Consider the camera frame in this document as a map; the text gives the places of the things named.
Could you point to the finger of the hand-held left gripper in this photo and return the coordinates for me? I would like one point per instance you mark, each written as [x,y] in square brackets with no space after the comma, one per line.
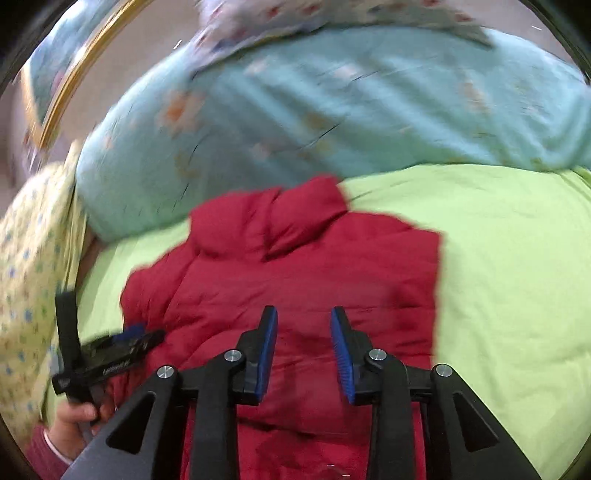
[131,333]
[148,341]

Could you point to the person's left hand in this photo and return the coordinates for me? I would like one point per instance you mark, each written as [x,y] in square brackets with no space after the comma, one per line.
[74,424]

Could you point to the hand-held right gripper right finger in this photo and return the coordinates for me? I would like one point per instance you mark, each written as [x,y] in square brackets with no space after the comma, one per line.
[342,355]

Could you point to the yellow patterned pillow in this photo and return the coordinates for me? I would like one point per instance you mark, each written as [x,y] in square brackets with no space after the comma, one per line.
[32,277]

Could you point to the green bed sheet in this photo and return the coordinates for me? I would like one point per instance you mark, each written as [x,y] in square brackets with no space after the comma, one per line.
[508,277]

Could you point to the gold framed picture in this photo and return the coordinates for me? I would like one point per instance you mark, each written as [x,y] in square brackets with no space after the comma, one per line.
[69,97]

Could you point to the teal floral quilt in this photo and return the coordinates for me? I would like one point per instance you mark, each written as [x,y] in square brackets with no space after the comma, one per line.
[346,120]

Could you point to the red padded jacket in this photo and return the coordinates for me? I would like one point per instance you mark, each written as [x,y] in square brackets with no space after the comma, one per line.
[300,272]

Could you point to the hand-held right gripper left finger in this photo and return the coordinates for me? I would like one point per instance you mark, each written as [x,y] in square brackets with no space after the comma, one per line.
[267,355]

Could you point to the white printed pillow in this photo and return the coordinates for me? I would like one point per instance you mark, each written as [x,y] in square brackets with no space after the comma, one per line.
[323,11]

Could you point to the person's left forearm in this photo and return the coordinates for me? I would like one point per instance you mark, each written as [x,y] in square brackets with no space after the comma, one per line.
[44,454]

